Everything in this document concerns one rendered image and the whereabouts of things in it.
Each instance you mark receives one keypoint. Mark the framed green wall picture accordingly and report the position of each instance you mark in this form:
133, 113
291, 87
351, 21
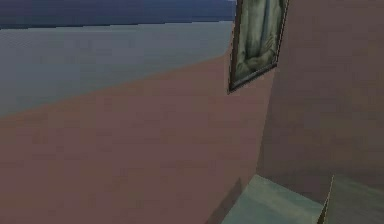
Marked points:
257, 40

